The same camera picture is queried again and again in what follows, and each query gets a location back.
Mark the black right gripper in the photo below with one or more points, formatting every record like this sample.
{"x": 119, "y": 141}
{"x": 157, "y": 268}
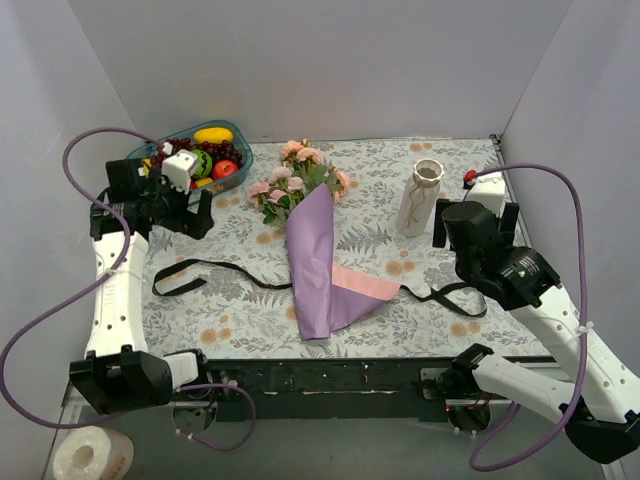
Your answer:
{"x": 441, "y": 223}

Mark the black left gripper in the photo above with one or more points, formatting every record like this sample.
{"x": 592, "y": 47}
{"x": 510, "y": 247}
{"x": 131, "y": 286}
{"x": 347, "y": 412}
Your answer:
{"x": 176, "y": 207}

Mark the pink flower bunch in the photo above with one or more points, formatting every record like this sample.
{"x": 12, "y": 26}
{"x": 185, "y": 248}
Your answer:
{"x": 302, "y": 169}

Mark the purple wrapping paper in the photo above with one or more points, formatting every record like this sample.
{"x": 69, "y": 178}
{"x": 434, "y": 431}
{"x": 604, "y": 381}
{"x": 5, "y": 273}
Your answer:
{"x": 327, "y": 297}

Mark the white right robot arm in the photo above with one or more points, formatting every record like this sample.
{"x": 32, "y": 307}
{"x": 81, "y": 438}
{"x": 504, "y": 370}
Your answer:
{"x": 604, "y": 425}

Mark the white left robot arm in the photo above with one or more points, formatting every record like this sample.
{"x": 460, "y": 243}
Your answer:
{"x": 118, "y": 373}

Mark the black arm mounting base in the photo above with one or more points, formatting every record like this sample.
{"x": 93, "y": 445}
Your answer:
{"x": 311, "y": 389}

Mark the white ribbed ceramic vase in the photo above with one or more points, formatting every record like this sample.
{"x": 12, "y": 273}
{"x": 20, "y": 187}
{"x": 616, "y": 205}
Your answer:
{"x": 419, "y": 198}

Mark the small yellow toy fruit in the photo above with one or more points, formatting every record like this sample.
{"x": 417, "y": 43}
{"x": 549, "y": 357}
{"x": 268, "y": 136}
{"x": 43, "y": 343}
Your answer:
{"x": 202, "y": 182}

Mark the green toy watermelon ball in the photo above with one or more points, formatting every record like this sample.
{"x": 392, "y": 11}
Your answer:
{"x": 204, "y": 166}

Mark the red toy apple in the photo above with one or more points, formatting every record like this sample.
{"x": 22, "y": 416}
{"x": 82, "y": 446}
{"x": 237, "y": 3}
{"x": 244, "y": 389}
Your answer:
{"x": 223, "y": 169}

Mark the dark red toy grapes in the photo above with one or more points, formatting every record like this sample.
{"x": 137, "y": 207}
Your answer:
{"x": 217, "y": 151}

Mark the floral patterned table mat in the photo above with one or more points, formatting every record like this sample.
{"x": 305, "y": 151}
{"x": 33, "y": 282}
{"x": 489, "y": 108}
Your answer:
{"x": 227, "y": 293}

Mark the yellow toy mango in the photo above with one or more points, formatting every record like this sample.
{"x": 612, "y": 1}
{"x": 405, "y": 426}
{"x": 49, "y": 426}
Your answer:
{"x": 213, "y": 135}

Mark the teal plastic fruit basket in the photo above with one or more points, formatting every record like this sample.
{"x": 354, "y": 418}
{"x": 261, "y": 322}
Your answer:
{"x": 220, "y": 186}

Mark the white tissue paper roll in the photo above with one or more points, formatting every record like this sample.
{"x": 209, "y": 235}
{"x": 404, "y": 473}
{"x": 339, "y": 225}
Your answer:
{"x": 93, "y": 453}

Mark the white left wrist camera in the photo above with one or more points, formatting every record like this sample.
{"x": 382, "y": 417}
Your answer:
{"x": 179, "y": 168}

